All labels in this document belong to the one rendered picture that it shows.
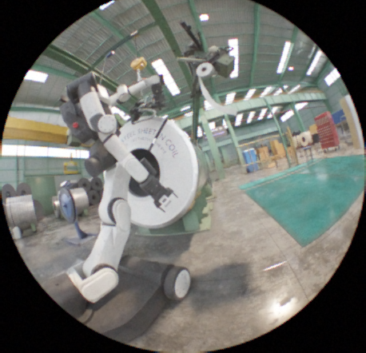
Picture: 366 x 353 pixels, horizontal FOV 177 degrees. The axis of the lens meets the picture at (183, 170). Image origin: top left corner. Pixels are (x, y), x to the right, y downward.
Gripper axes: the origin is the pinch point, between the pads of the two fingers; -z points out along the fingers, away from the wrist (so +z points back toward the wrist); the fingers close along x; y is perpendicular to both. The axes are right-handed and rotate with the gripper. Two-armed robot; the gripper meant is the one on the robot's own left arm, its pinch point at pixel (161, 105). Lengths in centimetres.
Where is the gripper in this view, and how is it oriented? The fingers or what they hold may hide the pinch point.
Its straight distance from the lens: 102.3
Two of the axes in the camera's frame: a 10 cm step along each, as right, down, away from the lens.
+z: -1.7, -6.7, -7.2
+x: 3.6, -7.2, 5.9
